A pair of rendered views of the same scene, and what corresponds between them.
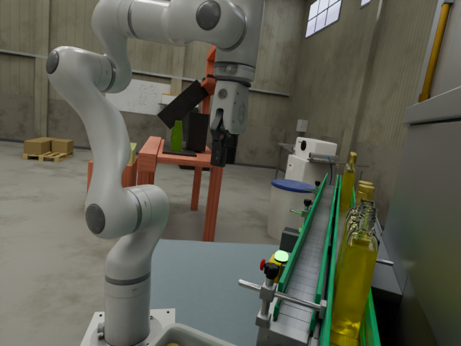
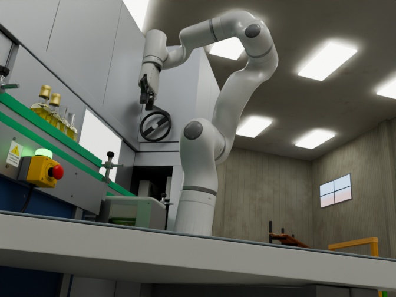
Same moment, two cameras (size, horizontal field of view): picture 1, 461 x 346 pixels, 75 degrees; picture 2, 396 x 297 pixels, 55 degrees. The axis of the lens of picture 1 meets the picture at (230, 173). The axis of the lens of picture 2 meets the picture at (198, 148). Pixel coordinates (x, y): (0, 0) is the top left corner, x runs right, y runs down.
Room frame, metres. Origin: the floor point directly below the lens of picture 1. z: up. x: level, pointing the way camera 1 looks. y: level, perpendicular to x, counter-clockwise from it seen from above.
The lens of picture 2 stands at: (1.97, 0.15, 0.69)
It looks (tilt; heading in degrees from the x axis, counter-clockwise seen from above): 21 degrees up; 177
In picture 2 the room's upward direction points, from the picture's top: 5 degrees clockwise
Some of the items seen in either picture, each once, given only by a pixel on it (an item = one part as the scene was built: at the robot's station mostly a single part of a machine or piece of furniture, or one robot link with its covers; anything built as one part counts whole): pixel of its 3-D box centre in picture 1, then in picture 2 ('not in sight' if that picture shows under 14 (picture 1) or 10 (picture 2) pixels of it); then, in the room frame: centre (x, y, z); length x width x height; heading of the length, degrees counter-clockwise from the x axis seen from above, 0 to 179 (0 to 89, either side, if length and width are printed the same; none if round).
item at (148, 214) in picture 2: not in sight; (124, 224); (0.44, -0.02, 0.92); 0.27 x 0.17 x 0.15; 71
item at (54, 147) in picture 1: (50, 148); not in sight; (6.79, 4.17, 0.19); 1.07 x 0.73 x 0.38; 14
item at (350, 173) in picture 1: (348, 180); not in sight; (1.63, -0.65, 1.19); 0.06 x 0.06 x 0.28; 71
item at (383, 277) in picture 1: (368, 242); not in sight; (1.19, -0.60, 1.01); 0.95 x 0.09 x 0.11; 161
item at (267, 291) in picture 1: (279, 298); (102, 167); (0.52, -0.12, 1.12); 0.17 x 0.03 x 0.12; 71
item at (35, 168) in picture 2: (278, 270); (40, 172); (0.95, -0.20, 0.96); 0.07 x 0.07 x 0.07; 71
